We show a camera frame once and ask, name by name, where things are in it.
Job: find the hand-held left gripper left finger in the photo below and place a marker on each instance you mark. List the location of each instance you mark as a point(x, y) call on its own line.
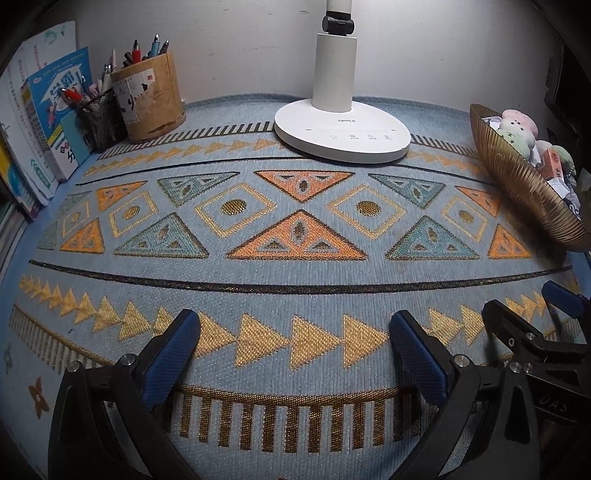
point(173, 357)

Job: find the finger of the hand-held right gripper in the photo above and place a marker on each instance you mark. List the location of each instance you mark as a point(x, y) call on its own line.
point(561, 297)
point(512, 334)

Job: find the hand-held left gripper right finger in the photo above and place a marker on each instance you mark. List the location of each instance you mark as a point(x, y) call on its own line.
point(418, 357)

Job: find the pile of paper balls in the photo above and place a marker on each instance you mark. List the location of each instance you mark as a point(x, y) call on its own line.
point(568, 194)

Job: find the woven wicker basket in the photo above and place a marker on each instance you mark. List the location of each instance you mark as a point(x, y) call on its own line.
point(512, 184)

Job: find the small pink box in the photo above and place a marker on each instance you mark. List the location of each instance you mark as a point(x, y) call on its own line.
point(551, 166)

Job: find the pastel ice cream plush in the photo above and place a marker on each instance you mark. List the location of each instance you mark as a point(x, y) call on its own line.
point(519, 121)

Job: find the blue patterned table mat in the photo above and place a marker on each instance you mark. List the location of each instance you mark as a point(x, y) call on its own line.
point(295, 277)

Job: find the black monitor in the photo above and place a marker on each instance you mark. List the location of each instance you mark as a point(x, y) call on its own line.
point(572, 69)

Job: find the light blue booklet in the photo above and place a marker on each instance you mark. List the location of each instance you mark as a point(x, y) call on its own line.
point(76, 138)

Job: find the black mesh pen holder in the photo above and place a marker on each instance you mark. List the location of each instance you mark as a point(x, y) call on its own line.
point(99, 122)

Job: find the yellow book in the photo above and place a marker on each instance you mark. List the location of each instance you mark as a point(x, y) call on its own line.
point(5, 166)

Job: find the wooden pen holder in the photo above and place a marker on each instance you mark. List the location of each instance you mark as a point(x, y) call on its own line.
point(152, 101)

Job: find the white desk lamp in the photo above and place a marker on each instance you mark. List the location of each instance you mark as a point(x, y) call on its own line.
point(334, 69)

